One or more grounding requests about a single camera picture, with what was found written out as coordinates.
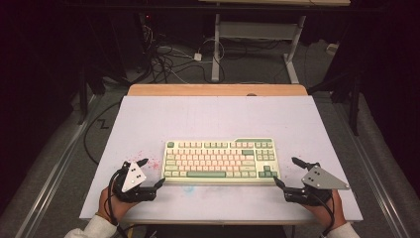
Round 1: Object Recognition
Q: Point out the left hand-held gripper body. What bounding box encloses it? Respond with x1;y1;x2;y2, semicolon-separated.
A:
113;161;158;203

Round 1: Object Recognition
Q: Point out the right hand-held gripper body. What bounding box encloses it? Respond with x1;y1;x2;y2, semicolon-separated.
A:
282;161;351;207

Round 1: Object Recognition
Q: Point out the cream and green keyboard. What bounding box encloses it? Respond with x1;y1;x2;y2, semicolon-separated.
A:
160;137;281;186

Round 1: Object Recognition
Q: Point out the person's left hand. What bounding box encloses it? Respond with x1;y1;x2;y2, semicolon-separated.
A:
97;184;141;223

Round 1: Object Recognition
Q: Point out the person's right hand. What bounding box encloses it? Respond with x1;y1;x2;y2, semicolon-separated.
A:
301;189;349;231

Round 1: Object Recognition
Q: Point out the black metal stand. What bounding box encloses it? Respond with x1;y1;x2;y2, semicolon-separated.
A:
308;70;362;137

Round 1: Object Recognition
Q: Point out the white cover board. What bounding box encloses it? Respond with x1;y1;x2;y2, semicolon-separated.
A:
79;95;364;223

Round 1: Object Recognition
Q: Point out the white power strip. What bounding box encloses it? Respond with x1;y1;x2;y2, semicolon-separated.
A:
325;43;340;57

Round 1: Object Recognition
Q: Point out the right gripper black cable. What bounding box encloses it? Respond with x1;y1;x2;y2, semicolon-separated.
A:
308;191;337;238

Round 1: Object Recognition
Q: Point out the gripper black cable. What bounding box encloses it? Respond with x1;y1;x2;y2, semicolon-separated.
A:
308;191;337;238
106;164;131;238

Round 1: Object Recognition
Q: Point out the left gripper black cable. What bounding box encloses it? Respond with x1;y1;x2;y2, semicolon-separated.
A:
106;164;131;238

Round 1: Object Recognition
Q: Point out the aluminium floor rail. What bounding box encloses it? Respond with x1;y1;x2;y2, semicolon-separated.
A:
14;93;102;238
332;98;411;238

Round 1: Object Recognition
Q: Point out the long black floor cable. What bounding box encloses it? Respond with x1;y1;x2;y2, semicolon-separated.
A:
82;100;122;167

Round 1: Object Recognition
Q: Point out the tangle of floor cables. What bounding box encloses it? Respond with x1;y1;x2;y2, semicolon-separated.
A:
141;23;226;85

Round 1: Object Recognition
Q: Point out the white metal desk frame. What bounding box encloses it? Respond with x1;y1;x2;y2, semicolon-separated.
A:
197;0;352;85

